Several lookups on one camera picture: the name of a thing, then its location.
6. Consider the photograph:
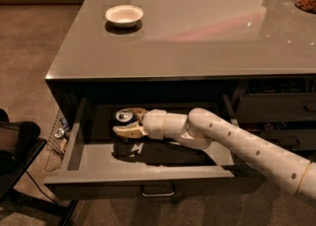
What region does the dark lower right drawer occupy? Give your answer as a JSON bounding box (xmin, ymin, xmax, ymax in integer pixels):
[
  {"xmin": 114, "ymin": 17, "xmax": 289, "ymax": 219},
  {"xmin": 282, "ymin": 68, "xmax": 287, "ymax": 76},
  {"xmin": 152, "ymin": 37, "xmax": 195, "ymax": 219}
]
[{"xmin": 251, "ymin": 129, "xmax": 316, "ymax": 151}]

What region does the blue pepsi can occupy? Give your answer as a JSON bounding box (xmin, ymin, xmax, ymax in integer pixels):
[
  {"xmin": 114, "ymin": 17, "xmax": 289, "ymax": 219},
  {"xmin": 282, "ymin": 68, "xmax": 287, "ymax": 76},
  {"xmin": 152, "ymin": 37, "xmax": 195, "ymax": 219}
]
[{"xmin": 115, "ymin": 109, "xmax": 135, "ymax": 125}]

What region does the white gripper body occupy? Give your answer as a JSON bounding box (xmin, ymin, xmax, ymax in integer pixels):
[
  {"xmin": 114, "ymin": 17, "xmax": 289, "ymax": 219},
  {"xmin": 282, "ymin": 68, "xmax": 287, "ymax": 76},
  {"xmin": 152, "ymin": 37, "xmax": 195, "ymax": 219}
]
[{"xmin": 142, "ymin": 110, "xmax": 167, "ymax": 140}]

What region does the open grey top drawer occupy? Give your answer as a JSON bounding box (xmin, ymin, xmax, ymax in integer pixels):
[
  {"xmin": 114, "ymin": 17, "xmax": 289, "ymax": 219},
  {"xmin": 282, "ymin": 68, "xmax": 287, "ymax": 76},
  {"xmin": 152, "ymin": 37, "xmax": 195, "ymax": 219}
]
[{"xmin": 44, "ymin": 99, "xmax": 266, "ymax": 200}]

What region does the wire mesh trash basket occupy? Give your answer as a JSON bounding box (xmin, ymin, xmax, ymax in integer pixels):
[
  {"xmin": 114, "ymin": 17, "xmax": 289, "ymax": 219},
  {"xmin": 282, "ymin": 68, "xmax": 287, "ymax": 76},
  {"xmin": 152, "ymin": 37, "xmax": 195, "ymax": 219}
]
[{"xmin": 45, "ymin": 111, "xmax": 71, "ymax": 172}]

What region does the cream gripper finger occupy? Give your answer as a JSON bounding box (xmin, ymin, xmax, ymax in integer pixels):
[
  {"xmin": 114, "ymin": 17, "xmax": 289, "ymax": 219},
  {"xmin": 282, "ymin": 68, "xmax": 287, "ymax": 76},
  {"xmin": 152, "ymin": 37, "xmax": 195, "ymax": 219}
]
[
  {"xmin": 113, "ymin": 123, "xmax": 146, "ymax": 139},
  {"xmin": 128, "ymin": 108, "xmax": 148, "ymax": 124}
]

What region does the white paper bowl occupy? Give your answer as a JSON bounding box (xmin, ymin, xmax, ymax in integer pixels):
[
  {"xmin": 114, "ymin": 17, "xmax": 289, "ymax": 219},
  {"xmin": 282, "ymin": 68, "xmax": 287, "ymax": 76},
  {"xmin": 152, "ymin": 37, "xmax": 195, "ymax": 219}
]
[{"xmin": 105, "ymin": 5, "xmax": 143, "ymax": 28}]

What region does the dark drawer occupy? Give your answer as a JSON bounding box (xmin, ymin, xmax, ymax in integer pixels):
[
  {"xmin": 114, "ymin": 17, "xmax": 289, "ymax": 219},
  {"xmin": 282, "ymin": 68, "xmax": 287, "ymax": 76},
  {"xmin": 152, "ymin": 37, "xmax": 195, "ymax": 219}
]
[
  {"xmin": 236, "ymin": 93, "xmax": 316, "ymax": 123},
  {"xmin": 251, "ymin": 129, "xmax": 316, "ymax": 151}
]

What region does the grey counter cabinet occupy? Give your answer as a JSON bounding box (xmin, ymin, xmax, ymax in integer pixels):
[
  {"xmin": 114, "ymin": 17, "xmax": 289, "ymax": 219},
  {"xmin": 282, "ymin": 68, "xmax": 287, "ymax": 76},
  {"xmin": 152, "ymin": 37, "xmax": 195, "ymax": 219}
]
[{"xmin": 46, "ymin": 0, "xmax": 316, "ymax": 117}]

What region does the dark right side drawer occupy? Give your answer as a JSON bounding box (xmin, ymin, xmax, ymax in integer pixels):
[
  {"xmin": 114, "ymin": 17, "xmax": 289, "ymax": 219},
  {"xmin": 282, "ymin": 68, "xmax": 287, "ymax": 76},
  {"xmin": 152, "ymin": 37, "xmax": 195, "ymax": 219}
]
[{"xmin": 236, "ymin": 93, "xmax": 316, "ymax": 123}]

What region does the black chair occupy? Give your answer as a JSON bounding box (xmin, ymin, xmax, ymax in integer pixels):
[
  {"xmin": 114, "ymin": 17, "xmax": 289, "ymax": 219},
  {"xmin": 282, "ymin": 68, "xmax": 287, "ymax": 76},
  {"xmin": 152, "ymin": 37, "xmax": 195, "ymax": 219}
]
[{"xmin": 0, "ymin": 110, "xmax": 78, "ymax": 226}]

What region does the silver drawer handle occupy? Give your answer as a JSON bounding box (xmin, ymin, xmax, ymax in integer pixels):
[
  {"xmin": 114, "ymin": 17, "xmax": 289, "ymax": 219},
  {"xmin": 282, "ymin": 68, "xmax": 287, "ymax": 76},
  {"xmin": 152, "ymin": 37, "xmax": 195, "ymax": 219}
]
[{"xmin": 141, "ymin": 186, "xmax": 175, "ymax": 197}]

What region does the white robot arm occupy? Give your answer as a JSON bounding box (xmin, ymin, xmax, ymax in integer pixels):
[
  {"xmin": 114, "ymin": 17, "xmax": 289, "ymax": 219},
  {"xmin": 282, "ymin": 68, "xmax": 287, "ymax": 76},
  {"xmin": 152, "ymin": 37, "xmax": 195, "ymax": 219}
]
[{"xmin": 113, "ymin": 108, "xmax": 316, "ymax": 203}]

